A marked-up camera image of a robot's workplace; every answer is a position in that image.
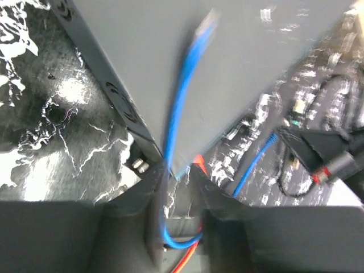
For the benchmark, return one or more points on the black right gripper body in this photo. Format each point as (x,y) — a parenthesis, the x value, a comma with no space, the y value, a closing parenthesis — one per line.
(341,155)

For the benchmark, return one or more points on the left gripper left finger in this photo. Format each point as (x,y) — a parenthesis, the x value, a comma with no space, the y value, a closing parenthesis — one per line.
(122,235)

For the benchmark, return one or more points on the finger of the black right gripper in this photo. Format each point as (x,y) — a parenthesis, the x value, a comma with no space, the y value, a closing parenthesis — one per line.
(307,148)

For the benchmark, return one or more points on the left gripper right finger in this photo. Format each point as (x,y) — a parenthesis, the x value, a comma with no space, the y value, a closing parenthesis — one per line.
(241,238)

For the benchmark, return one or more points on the dark grey network switch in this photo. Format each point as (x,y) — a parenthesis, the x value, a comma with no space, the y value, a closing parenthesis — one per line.
(136,50)

